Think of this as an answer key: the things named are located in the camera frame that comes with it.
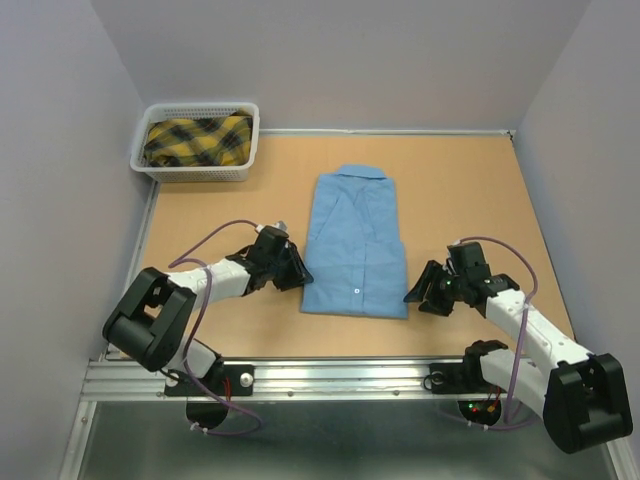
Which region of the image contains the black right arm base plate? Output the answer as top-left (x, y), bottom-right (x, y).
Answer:
top-left (422, 362), bottom-right (502, 427)

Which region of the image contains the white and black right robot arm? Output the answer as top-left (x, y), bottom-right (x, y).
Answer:
top-left (404, 236), bottom-right (633, 454)

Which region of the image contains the yellow plaid shirt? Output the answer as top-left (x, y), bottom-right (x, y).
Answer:
top-left (142, 110), bottom-right (253, 168)

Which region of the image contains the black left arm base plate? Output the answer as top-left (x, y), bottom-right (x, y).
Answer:
top-left (164, 362), bottom-right (257, 426)

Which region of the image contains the white plastic basket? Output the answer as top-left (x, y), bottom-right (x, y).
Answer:
top-left (130, 102), bottom-right (260, 183)

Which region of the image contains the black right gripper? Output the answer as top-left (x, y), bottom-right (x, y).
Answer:
top-left (401, 259), bottom-right (466, 316)

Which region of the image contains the light blue long sleeve shirt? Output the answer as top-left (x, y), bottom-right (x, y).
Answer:
top-left (301, 165), bottom-right (409, 320)

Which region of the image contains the aluminium mounting rail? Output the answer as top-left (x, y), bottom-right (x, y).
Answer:
top-left (80, 357), bottom-right (462, 404)

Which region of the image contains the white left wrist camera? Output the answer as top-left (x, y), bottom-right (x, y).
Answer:
top-left (254, 220), bottom-right (288, 233)

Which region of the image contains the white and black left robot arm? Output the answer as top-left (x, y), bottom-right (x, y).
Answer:
top-left (102, 225), bottom-right (313, 394)

